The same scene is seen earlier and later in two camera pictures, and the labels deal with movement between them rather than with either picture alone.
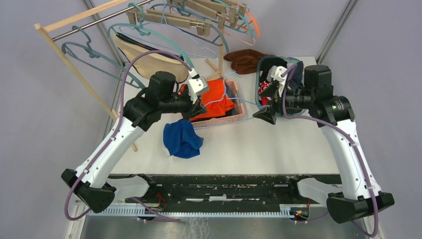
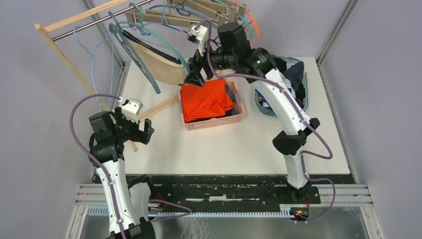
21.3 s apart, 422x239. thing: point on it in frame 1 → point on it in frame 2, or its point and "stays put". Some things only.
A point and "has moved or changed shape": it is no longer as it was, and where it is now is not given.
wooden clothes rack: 42,28 stays put
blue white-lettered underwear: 180,139 → 263,104
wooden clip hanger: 161,16 stays put
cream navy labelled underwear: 297,79 has moved or changed shape
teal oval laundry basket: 279,84 stays put
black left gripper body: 187,107 → 128,130
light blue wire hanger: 122,26 stays put
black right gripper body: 276,100 → 197,62
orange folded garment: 215,101 stays put
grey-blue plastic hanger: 93,54 → 115,28
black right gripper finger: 266,114 → 193,78
